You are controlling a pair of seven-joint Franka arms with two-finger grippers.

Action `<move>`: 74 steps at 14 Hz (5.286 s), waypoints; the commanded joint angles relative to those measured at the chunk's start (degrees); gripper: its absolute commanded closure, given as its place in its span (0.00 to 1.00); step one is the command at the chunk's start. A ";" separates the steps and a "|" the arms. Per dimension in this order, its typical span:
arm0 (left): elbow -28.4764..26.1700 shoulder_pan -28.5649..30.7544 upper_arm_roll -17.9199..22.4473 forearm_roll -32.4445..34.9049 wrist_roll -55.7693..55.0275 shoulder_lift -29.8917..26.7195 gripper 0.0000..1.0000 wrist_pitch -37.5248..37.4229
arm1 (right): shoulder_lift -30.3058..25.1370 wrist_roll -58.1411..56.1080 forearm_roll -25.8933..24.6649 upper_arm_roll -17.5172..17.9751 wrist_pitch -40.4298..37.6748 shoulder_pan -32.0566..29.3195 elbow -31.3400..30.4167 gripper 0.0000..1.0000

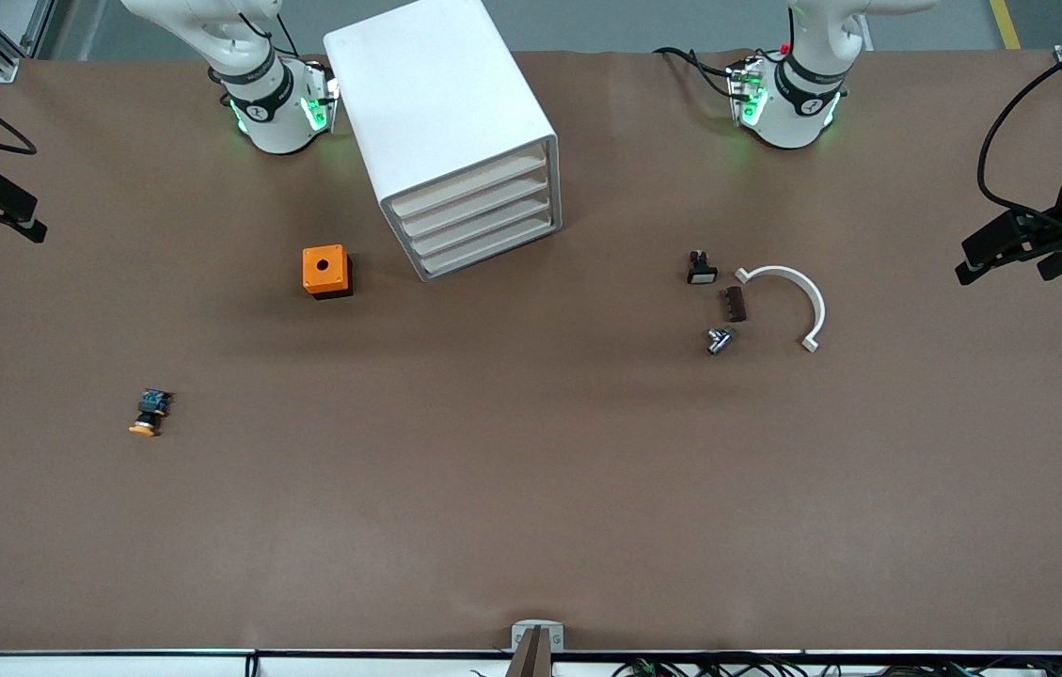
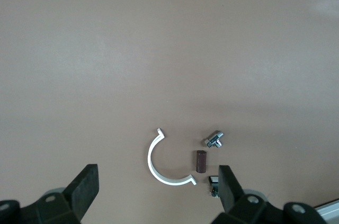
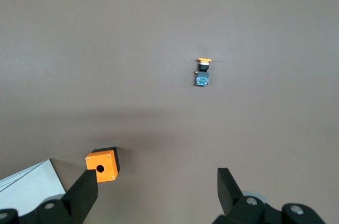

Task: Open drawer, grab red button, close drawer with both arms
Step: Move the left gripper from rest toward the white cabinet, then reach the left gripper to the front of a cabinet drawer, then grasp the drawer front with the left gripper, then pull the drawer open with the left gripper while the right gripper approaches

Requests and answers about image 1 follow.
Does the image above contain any yellow push button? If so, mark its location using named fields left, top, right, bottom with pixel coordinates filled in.
left=128, top=388, right=175, bottom=438

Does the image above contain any white drawer cabinet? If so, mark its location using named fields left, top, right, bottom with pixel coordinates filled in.
left=324, top=0, right=563, bottom=282

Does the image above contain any orange box with hole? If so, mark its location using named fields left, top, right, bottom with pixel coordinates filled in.
left=302, top=244, right=354, bottom=301

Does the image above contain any white curved bracket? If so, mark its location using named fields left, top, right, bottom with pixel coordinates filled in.
left=735, top=265, right=828, bottom=354

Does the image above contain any black right base cable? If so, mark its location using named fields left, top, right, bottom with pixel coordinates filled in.
left=272, top=11, right=302, bottom=59

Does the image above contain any black base cable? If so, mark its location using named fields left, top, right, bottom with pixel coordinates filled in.
left=653, top=45, right=740, bottom=100
left=272, top=11, right=302, bottom=59

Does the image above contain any black left base cable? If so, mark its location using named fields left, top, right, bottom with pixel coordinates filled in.
left=653, top=45, right=740, bottom=100

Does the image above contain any white table edge rail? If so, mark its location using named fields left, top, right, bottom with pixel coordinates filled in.
left=0, top=649, right=1062, bottom=677

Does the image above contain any black cable bundle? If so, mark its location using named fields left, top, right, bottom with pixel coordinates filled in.
left=469, top=653, right=1062, bottom=677

